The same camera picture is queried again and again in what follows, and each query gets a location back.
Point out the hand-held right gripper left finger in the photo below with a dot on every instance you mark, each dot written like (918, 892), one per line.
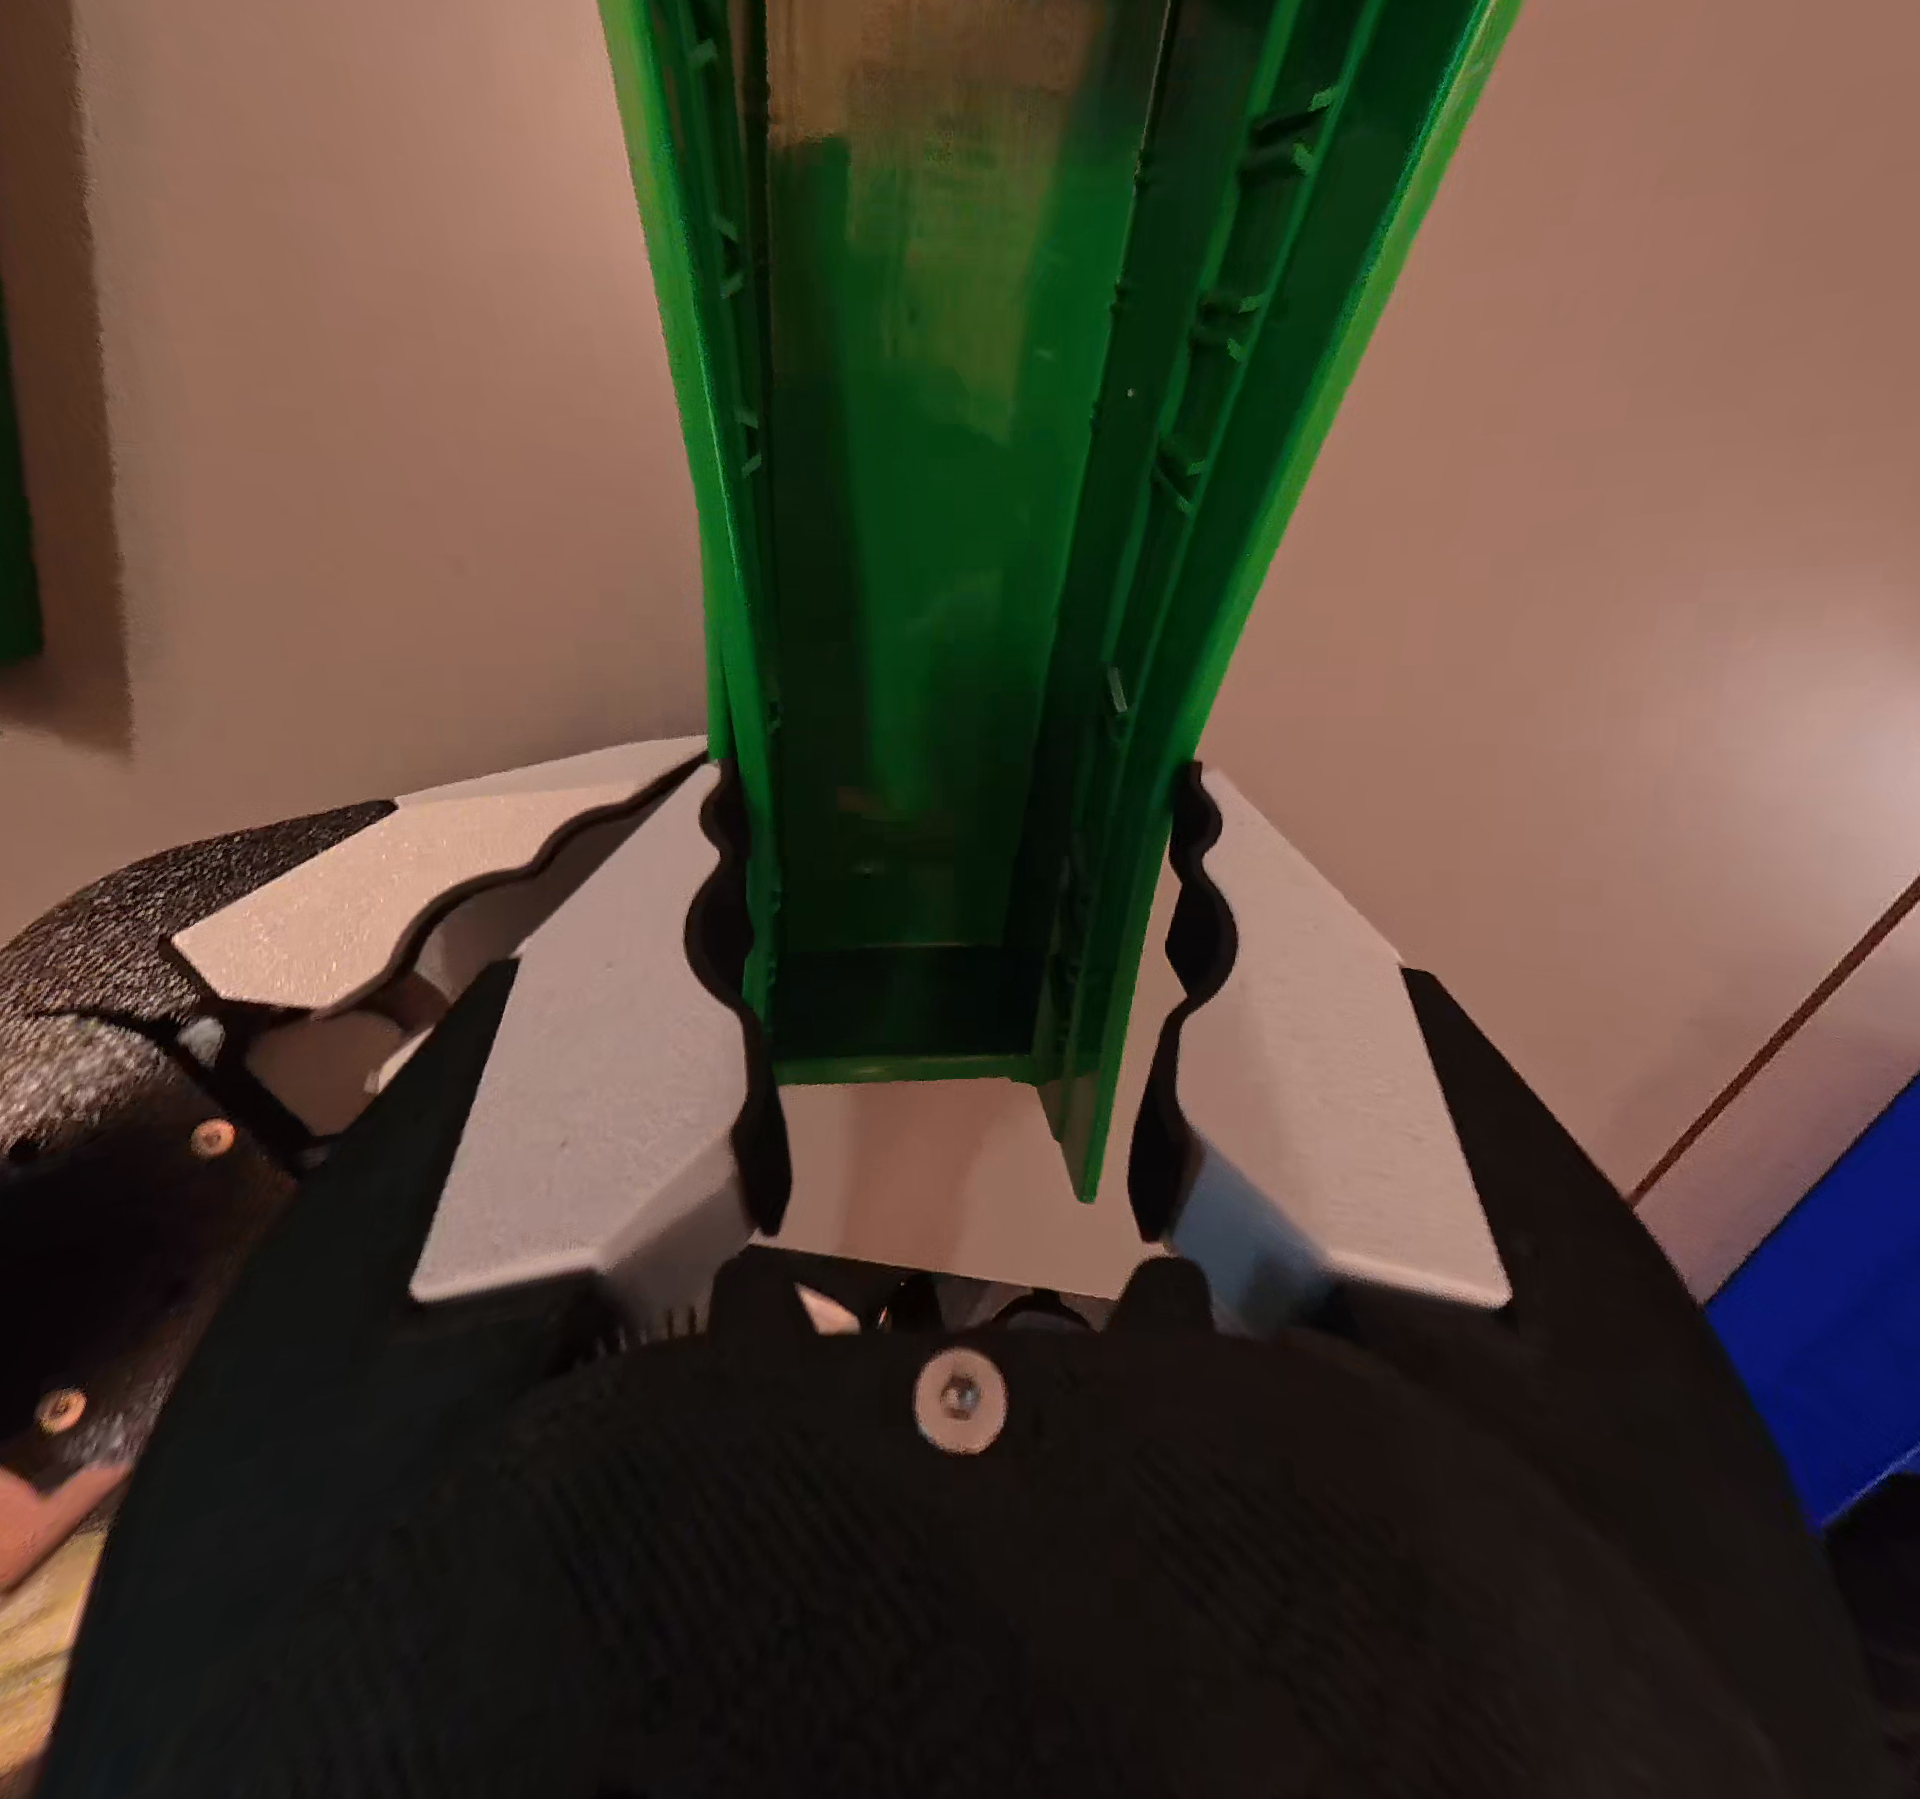
(588, 1141)

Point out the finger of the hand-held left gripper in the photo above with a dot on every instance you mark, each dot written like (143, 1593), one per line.
(361, 886)

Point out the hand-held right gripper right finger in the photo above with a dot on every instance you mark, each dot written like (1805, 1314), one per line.
(1338, 1141)

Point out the green plastic bin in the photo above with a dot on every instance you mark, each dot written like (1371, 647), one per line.
(962, 479)
(19, 509)

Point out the blue plastic bin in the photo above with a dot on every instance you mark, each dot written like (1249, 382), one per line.
(1847, 1320)

